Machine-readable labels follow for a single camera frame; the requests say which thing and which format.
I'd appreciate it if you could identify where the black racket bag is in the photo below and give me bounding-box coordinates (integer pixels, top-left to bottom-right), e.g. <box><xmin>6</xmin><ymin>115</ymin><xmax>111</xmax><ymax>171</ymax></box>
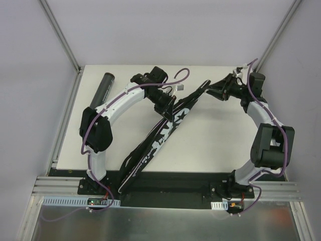
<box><xmin>116</xmin><ymin>80</ymin><xmax>211</xmax><ymax>194</ymax></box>

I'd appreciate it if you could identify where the black shuttlecock tube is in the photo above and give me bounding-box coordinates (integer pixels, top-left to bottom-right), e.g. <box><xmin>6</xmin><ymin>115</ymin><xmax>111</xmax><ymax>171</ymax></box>
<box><xmin>90</xmin><ymin>72</ymin><xmax>115</xmax><ymax>108</ymax></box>

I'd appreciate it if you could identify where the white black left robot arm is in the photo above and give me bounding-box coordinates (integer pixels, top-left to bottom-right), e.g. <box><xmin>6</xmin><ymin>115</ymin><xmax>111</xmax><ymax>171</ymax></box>
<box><xmin>80</xmin><ymin>67</ymin><xmax>176</xmax><ymax>195</ymax></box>

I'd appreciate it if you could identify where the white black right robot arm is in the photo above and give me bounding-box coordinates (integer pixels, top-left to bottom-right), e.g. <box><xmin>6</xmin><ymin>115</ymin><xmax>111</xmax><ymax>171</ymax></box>
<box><xmin>206</xmin><ymin>72</ymin><xmax>295</xmax><ymax>200</ymax></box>

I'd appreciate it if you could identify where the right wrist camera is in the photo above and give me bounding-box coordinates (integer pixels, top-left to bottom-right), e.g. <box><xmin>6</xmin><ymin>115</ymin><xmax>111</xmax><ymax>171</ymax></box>
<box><xmin>232</xmin><ymin>66</ymin><xmax>248</xmax><ymax>79</ymax></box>

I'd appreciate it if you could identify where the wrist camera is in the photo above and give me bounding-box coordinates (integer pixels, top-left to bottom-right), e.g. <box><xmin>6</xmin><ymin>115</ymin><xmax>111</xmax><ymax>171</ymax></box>
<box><xmin>173</xmin><ymin>84</ymin><xmax>184</xmax><ymax>95</ymax></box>
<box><xmin>232</xmin><ymin>66</ymin><xmax>248</xmax><ymax>79</ymax></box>

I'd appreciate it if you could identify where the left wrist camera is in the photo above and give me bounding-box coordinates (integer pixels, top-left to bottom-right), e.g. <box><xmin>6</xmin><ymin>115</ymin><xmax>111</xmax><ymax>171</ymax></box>
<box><xmin>173</xmin><ymin>84</ymin><xmax>184</xmax><ymax>95</ymax></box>

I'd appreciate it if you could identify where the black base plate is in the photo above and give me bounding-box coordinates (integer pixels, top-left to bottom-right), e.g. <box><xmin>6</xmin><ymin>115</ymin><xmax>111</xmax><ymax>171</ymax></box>
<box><xmin>77</xmin><ymin>171</ymin><xmax>254</xmax><ymax>209</ymax></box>

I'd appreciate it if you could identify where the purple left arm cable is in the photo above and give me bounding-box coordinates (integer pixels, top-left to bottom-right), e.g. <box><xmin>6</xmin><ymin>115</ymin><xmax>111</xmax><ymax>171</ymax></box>
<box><xmin>80</xmin><ymin>68</ymin><xmax>190</xmax><ymax>213</ymax></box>

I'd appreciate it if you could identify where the aluminium frame rail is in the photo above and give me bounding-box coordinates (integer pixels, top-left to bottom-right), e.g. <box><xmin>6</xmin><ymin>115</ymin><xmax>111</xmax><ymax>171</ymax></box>
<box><xmin>32</xmin><ymin>176</ymin><xmax>303</xmax><ymax>202</ymax></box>

